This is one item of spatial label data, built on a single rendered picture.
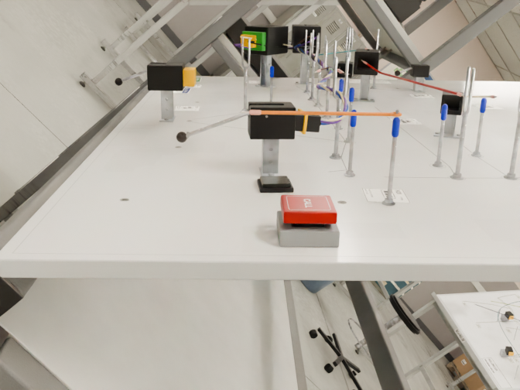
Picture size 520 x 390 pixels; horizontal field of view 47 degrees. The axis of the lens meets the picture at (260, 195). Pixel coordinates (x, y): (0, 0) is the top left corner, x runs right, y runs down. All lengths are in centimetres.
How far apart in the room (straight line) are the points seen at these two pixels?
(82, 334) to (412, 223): 39
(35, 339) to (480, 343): 462
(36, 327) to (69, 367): 5
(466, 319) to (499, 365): 55
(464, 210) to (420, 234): 10
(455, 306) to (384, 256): 491
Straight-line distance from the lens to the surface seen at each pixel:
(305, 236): 56
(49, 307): 72
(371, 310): 124
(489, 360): 499
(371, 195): 72
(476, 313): 544
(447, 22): 904
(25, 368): 64
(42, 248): 58
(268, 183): 71
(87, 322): 76
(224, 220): 62
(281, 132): 75
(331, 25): 803
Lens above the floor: 118
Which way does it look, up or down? 11 degrees down
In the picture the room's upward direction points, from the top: 52 degrees clockwise
